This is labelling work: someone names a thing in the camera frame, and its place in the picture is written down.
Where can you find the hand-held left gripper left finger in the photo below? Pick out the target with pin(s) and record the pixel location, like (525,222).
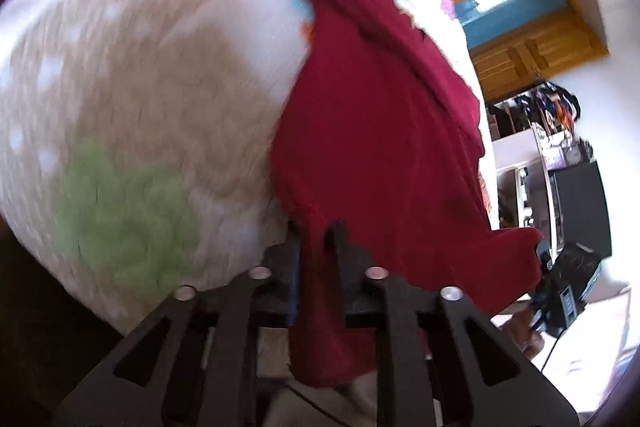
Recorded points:
(292,279)

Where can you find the black television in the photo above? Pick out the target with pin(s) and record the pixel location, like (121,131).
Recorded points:
(580,207)

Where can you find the white heart-print quilt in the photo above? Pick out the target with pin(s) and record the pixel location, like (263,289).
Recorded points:
(150,82)

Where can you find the dark red garment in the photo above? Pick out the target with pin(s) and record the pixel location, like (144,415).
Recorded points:
(380,132)

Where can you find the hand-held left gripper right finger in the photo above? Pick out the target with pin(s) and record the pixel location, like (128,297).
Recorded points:
(345,267)

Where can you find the cluttered clothes rack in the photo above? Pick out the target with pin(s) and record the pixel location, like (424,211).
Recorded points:
(550,104)

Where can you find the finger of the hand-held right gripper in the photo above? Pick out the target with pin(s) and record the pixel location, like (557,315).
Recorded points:
(542,254)

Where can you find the person's right hand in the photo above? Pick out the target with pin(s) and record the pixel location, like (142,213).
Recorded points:
(522,332)

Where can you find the purple patterned box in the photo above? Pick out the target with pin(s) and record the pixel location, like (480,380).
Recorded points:
(557,157)

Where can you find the wooden door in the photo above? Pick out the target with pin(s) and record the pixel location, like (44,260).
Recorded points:
(540,52)

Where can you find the white shelf unit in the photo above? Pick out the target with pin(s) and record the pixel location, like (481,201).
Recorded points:
(510,147)

